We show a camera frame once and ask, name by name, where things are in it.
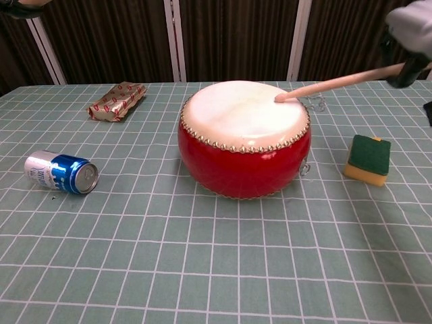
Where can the green yellow sponge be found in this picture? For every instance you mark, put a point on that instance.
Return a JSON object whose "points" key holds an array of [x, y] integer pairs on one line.
{"points": [[369, 153]]}

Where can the white partition post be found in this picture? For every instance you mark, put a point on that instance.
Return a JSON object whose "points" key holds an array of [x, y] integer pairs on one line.
{"points": [[175, 33], [299, 37], [45, 47]]}

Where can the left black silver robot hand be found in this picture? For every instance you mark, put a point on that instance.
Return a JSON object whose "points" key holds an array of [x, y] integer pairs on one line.
{"points": [[20, 9]]}

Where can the red drum white skin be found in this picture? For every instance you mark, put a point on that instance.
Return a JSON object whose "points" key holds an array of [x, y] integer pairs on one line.
{"points": [[243, 162]]}

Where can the gold red snack wrapper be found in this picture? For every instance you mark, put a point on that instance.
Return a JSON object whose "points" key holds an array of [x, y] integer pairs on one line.
{"points": [[116, 103]]}

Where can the blue white drink can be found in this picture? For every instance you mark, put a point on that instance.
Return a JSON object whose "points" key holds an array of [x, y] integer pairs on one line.
{"points": [[64, 173]]}

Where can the green checked tablecloth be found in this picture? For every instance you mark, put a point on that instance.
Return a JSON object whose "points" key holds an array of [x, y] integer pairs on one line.
{"points": [[202, 253]]}

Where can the wooden drumstick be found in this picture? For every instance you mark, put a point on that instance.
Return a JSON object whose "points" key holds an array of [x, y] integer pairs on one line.
{"points": [[330, 83]]}

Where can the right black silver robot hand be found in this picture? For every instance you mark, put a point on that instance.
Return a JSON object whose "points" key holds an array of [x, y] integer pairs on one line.
{"points": [[411, 30]]}

